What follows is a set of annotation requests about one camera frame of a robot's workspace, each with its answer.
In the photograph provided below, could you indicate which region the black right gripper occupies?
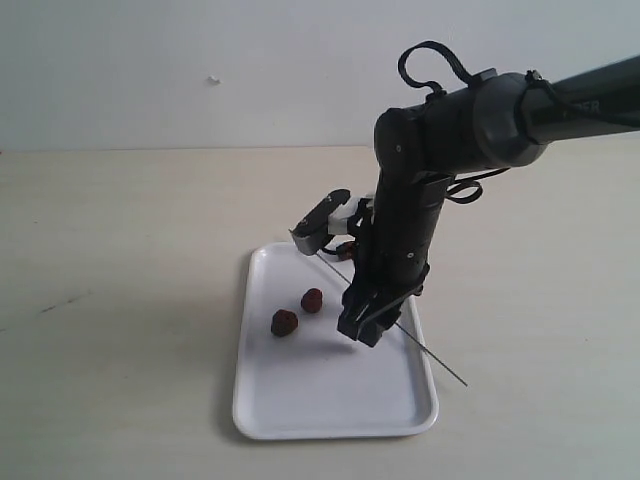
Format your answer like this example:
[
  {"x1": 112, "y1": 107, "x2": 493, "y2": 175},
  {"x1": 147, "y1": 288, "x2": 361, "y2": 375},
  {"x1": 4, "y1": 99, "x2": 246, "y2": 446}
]
[{"x1": 337, "y1": 167, "x2": 452, "y2": 347}]

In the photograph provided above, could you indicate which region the thin metal skewer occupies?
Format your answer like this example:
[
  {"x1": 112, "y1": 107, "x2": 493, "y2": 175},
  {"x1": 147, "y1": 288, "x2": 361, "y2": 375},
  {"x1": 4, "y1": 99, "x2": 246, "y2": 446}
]
[{"x1": 314, "y1": 252, "x2": 469, "y2": 388}]

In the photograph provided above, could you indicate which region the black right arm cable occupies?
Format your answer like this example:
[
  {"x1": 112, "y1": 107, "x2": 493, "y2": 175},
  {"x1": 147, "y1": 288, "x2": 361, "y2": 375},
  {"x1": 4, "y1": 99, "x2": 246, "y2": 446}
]
[{"x1": 397, "y1": 41, "x2": 640, "y2": 205}]

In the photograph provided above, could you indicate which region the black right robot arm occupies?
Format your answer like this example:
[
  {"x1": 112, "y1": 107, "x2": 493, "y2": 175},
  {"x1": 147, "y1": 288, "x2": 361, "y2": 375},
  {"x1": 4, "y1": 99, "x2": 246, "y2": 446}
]
[{"x1": 337, "y1": 58, "x2": 639, "y2": 346}]

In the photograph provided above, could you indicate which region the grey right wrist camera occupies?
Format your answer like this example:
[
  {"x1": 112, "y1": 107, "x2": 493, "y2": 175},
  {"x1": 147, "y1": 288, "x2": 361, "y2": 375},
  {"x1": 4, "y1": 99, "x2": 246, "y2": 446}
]
[{"x1": 290, "y1": 189, "x2": 374, "y2": 256}]

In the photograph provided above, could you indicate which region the dark red berry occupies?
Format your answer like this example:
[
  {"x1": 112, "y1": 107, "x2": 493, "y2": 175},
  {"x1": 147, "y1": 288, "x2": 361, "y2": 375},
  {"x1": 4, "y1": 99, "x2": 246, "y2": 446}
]
[
  {"x1": 270, "y1": 309, "x2": 299, "y2": 338},
  {"x1": 300, "y1": 288, "x2": 323, "y2": 314}
]

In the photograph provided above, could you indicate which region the white rectangular plastic tray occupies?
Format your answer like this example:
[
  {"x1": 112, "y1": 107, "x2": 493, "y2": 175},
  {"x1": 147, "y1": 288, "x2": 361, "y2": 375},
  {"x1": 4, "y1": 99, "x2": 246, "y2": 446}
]
[{"x1": 232, "y1": 242, "x2": 439, "y2": 440}]

